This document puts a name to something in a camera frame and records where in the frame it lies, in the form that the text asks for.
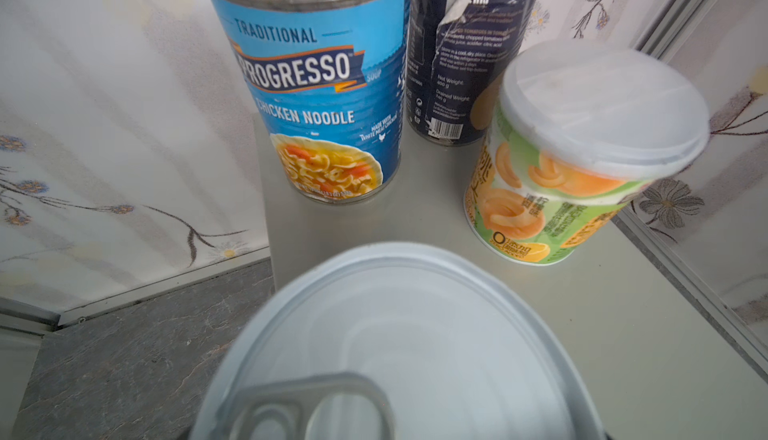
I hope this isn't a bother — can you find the white-lid pink can front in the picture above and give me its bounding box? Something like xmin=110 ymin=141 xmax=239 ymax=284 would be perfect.
xmin=190 ymin=242 xmax=607 ymax=439

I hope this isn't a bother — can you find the blue label soup can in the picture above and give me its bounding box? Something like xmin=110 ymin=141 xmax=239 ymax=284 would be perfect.
xmin=211 ymin=0 xmax=410 ymax=204

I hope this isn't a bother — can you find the dark can with gold lid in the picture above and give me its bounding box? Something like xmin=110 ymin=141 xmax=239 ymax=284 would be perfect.
xmin=406 ymin=0 xmax=536 ymax=146

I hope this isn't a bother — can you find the green orange label can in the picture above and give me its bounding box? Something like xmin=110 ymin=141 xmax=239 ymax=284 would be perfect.
xmin=464 ymin=40 xmax=709 ymax=266

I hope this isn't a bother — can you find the grey metal cabinet box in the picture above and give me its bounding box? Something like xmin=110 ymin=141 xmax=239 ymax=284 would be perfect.
xmin=254 ymin=120 xmax=767 ymax=439

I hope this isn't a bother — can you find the aluminium corner wall post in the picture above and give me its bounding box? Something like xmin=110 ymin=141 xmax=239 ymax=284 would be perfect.
xmin=635 ymin=0 xmax=718 ymax=60

